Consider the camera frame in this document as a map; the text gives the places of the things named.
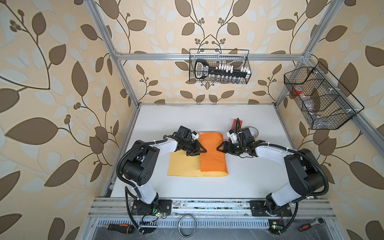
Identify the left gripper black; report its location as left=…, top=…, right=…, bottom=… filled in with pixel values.
left=182, top=139, right=208, bottom=156

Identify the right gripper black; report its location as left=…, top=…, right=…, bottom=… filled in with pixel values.
left=216, top=140, right=245, bottom=155

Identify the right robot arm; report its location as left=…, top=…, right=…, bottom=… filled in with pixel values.
left=217, top=128, right=329, bottom=216

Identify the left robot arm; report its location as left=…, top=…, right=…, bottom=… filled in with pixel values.
left=116, top=126, right=207, bottom=211

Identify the red tape dispenser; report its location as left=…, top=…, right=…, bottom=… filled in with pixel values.
left=232, top=119, right=243, bottom=131

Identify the yellow tape roll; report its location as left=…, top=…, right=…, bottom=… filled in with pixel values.
left=248, top=127, right=259, bottom=138

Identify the black socket tool set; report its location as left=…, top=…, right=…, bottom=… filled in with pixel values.
left=192, top=60, right=252, bottom=80

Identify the red capped item in basket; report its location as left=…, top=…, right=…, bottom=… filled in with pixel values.
left=292, top=86, right=303, bottom=96

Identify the orange black screwdriver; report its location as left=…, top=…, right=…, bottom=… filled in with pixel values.
left=107, top=224, right=135, bottom=234

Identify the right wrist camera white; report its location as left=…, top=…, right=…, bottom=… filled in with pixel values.
left=227, top=130, right=240, bottom=144

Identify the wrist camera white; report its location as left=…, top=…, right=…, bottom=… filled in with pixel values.
left=227, top=130, right=240, bottom=144
left=191, top=131, right=200, bottom=141

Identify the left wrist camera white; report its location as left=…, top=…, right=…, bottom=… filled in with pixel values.
left=191, top=131, right=200, bottom=141

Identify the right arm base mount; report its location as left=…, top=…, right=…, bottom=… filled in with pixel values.
left=250, top=200, right=293, bottom=217

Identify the metal ring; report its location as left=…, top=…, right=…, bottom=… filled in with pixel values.
left=177, top=214, right=198, bottom=239

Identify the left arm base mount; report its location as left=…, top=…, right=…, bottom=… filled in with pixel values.
left=132, top=199, right=173, bottom=217

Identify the black wire basket back wall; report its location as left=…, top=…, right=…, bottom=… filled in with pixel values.
left=189, top=48, right=252, bottom=85

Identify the black wire basket wall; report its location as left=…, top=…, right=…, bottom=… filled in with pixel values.
left=284, top=62, right=364, bottom=130
left=189, top=48, right=252, bottom=85

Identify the black wire basket right wall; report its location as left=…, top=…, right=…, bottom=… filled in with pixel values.
left=284, top=62, right=364, bottom=130

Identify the aluminium front rail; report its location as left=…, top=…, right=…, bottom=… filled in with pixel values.
left=88, top=198, right=337, bottom=220

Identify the red handled ratchet wrench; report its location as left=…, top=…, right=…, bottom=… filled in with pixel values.
left=298, top=217, right=325, bottom=232

